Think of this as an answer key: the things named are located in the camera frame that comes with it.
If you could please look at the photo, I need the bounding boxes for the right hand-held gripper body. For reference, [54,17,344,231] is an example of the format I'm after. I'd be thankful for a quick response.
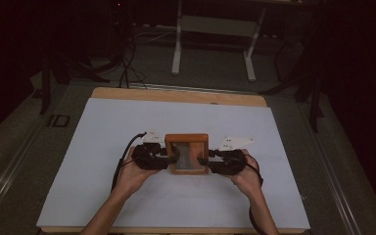
[208,135,256,176]

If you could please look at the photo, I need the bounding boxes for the black floor cables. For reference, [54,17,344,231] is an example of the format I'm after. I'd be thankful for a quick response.
[117,28,149,90]

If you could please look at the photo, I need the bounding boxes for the dark metal stand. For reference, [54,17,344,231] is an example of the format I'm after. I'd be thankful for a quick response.
[258,28,326,133]
[39,42,111,116]

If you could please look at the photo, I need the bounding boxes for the white paper sheet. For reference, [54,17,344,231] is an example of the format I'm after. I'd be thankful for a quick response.
[36,97,311,230]

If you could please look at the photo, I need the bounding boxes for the white metal desk frame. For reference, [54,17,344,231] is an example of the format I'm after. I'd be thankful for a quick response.
[170,0,268,83]

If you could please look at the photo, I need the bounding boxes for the person's right hand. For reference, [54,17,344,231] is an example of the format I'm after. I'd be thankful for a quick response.
[228,149,264,199]

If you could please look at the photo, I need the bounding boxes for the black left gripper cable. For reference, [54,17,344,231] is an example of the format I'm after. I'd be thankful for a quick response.
[110,131,148,193]

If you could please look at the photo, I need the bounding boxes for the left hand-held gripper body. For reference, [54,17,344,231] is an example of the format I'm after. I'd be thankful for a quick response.
[131,129,177,171]

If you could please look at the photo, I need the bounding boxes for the person's left hand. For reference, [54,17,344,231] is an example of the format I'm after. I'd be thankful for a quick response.
[112,146,161,198]

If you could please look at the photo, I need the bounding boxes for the wooden picture frame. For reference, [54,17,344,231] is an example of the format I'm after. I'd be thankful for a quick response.
[164,132,211,176]

